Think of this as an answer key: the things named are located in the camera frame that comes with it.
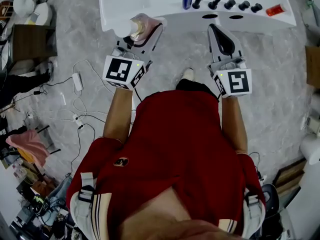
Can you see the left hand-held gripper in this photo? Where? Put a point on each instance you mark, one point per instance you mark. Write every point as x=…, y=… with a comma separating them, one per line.
x=117, y=70

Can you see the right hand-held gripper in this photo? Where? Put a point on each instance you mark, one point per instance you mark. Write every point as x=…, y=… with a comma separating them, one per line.
x=237, y=82

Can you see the pink bottle with white cap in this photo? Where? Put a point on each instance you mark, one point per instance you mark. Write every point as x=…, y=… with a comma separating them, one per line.
x=142, y=25

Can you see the person's right forearm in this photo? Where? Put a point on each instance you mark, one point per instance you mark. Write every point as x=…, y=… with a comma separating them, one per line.
x=233, y=124

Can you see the person's left forearm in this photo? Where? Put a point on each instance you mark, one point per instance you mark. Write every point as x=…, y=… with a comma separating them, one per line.
x=118, y=114

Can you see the blue bottle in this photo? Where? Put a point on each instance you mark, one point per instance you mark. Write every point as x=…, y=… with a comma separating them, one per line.
x=187, y=0

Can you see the orange-red bottle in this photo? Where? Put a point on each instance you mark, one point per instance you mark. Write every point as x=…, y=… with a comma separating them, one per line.
x=275, y=10

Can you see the black tap knob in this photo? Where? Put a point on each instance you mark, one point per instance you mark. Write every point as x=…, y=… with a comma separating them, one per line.
x=230, y=4
x=244, y=5
x=256, y=7

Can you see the person's white shoe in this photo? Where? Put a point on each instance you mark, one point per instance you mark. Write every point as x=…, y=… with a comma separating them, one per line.
x=188, y=73

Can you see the person's black trouser leg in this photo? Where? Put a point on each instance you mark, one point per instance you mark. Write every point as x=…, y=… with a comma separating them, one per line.
x=192, y=85

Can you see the white power adapter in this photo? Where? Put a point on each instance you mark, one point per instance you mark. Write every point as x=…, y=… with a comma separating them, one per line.
x=77, y=81

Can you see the white power strip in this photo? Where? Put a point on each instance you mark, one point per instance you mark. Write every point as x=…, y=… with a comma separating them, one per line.
x=78, y=121

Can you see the dark brown wooden cabinet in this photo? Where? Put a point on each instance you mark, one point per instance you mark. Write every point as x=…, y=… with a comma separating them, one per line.
x=32, y=41

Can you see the person's red shirt torso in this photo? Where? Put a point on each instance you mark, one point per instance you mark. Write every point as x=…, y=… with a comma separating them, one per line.
x=170, y=144

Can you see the white bags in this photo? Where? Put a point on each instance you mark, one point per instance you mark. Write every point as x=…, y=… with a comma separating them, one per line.
x=32, y=4

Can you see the pink cloth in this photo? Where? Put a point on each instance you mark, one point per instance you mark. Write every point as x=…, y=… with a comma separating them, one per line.
x=30, y=144

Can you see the black stool seat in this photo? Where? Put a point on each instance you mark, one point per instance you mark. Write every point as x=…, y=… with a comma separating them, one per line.
x=271, y=199

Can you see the blue denim cloth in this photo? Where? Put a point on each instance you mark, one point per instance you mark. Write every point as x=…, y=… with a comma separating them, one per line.
x=58, y=196

